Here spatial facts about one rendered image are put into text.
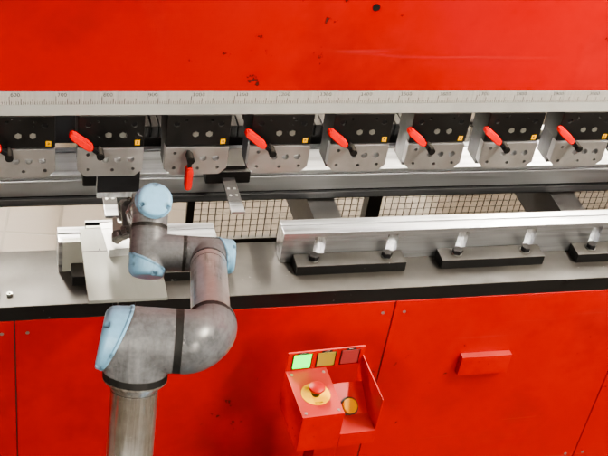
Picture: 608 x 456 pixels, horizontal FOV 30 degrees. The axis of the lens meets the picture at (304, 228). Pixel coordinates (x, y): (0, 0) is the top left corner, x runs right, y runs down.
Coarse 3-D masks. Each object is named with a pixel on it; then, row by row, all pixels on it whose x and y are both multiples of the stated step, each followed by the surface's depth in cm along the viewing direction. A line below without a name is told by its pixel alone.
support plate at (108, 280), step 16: (96, 240) 273; (96, 256) 268; (96, 272) 264; (112, 272) 264; (128, 272) 265; (96, 288) 259; (112, 288) 260; (128, 288) 261; (144, 288) 262; (160, 288) 263
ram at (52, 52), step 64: (0, 0) 232; (64, 0) 235; (128, 0) 238; (192, 0) 242; (256, 0) 245; (320, 0) 249; (384, 0) 253; (448, 0) 256; (512, 0) 260; (576, 0) 264; (0, 64) 241; (64, 64) 244; (128, 64) 248; (192, 64) 252; (256, 64) 255; (320, 64) 259; (384, 64) 263; (448, 64) 267; (512, 64) 272; (576, 64) 276
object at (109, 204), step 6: (84, 180) 290; (90, 180) 291; (96, 180) 291; (102, 198) 286; (108, 198) 286; (114, 198) 286; (108, 204) 284; (114, 204) 284; (108, 210) 282; (114, 210) 282; (108, 216) 281
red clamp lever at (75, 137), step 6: (72, 132) 252; (72, 138) 252; (78, 138) 252; (84, 138) 254; (78, 144) 253; (84, 144) 253; (90, 144) 255; (90, 150) 255; (96, 150) 256; (102, 150) 257; (102, 156) 256
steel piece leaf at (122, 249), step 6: (108, 234) 275; (108, 240) 273; (126, 240) 274; (108, 246) 271; (114, 246) 272; (120, 246) 272; (126, 246) 272; (108, 252) 270; (114, 252) 268; (120, 252) 269; (126, 252) 270
